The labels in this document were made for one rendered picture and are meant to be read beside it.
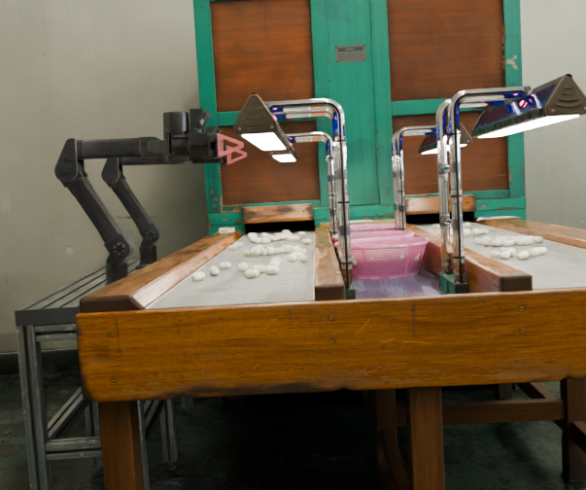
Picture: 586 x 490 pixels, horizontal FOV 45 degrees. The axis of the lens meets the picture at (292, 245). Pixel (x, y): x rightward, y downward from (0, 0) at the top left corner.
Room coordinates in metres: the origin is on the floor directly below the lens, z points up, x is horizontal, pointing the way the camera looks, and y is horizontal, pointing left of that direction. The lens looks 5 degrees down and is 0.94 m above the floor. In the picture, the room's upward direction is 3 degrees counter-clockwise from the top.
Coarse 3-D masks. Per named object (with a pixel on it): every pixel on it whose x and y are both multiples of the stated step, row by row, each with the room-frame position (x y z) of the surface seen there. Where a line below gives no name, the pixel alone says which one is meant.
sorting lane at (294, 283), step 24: (240, 240) 2.76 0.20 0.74; (312, 240) 2.56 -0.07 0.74; (216, 264) 1.91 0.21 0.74; (264, 264) 1.84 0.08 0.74; (288, 264) 1.81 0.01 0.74; (312, 264) 1.78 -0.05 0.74; (192, 288) 1.47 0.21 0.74; (216, 288) 1.45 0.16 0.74; (240, 288) 1.43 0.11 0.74; (264, 288) 1.41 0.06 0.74; (288, 288) 1.40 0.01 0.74; (312, 288) 1.38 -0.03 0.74
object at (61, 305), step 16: (96, 272) 2.54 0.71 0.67; (128, 272) 2.50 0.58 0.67; (64, 288) 2.16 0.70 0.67; (80, 288) 2.13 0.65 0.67; (96, 288) 2.10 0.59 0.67; (32, 304) 1.85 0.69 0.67; (48, 304) 1.83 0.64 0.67; (64, 304) 1.83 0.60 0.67; (16, 320) 1.76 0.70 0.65; (32, 320) 1.76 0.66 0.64; (48, 320) 1.76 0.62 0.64; (64, 320) 1.76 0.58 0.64
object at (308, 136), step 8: (288, 136) 2.48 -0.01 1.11; (296, 136) 2.48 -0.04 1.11; (304, 136) 2.48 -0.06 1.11; (312, 136) 2.48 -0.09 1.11; (320, 136) 2.48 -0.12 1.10; (328, 136) 2.48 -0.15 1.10; (328, 144) 2.48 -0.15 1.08; (328, 152) 2.48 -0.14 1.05; (328, 160) 2.48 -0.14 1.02; (328, 168) 2.48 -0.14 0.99; (328, 176) 2.48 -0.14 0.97; (328, 184) 2.49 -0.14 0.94; (328, 192) 2.63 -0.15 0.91; (328, 200) 2.64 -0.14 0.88; (336, 216) 2.49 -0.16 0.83; (336, 224) 2.48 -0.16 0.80; (336, 232) 2.48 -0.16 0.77; (336, 248) 2.47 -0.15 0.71; (336, 256) 2.47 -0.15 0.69
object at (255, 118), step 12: (252, 96) 1.30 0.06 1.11; (252, 108) 1.30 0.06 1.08; (264, 108) 1.30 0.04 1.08; (240, 120) 1.30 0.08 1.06; (252, 120) 1.30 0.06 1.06; (264, 120) 1.30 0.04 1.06; (240, 132) 1.30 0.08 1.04; (252, 132) 1.30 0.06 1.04; (264, 132) 1.30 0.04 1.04; (276, 132) 1.32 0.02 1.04; (288, 144) 1.78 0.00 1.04
